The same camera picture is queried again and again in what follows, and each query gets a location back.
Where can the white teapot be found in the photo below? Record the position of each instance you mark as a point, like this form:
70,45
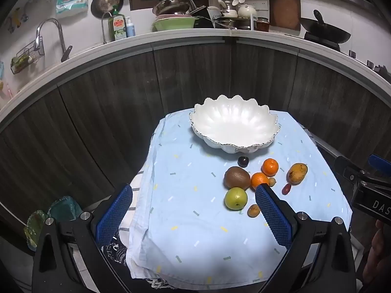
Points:
246,10

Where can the green dish soap bottle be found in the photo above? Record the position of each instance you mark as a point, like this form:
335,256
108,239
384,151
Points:
118,26

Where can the white scalloped bowl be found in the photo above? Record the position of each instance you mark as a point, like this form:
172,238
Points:
235,122

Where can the brown kiwi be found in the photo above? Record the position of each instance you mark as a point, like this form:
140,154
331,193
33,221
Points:
236,177

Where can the blue pump bottle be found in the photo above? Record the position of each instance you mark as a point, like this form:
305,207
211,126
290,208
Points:
130,27

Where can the chrome kitchen faucet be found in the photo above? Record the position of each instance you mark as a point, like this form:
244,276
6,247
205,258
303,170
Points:
50,33

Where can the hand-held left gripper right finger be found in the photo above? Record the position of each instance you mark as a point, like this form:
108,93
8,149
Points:
273,216

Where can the hanging frying pan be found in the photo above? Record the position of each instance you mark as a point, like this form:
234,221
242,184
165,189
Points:
107,4

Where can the brown longan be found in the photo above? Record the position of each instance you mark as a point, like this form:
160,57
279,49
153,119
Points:
253,210
272,181

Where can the teal plastic bag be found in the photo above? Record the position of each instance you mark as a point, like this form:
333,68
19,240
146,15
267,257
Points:
65,209

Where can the yellow-green plastic bag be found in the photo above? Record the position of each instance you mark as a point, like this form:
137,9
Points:
36,229

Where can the grey metal table frame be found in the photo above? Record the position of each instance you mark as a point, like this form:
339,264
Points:
323,148

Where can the pink plate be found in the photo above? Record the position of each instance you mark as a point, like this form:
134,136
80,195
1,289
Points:
171,16

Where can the light blue patterned cloth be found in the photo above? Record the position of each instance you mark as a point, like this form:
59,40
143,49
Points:
189,219

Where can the red grape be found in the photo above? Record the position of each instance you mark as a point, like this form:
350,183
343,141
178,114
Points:
286,188

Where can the steel dish rack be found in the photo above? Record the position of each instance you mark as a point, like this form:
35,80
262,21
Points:
235,23

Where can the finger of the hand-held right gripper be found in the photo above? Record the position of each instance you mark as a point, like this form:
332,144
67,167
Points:
348,169
380,161

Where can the green apple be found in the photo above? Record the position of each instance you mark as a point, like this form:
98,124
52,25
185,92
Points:
235,198

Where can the dark red cherry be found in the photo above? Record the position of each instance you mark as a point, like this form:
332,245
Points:
243,161

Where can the white lidded saucepan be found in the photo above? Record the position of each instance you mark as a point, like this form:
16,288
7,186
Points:
227,10

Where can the yellow mango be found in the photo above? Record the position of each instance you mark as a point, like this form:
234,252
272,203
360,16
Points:
297,172

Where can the black induction cooker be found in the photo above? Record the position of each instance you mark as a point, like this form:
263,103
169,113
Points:
320,44

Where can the dark wood kitchen cabinet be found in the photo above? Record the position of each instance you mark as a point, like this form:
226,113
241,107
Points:
107,113

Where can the white wall socket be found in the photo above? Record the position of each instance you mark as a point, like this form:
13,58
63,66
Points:
261,5

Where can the green plastic basin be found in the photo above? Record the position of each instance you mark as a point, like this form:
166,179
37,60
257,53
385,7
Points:
175,23

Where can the black wok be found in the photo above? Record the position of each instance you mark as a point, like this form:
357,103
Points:
325,29

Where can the wooden cutting board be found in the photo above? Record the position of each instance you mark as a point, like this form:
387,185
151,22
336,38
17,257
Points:
284,7

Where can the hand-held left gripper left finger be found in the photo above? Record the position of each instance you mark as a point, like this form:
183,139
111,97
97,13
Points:
113,216

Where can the person's right hand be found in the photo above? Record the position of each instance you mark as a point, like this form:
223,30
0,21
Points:
381,238

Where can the orange mandarin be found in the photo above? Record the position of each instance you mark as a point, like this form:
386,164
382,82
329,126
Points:
270,166
258,180

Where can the black knife block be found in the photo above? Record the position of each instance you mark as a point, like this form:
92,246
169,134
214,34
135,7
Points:
203,15

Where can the glass jar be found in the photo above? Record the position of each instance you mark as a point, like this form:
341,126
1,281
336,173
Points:
262,24

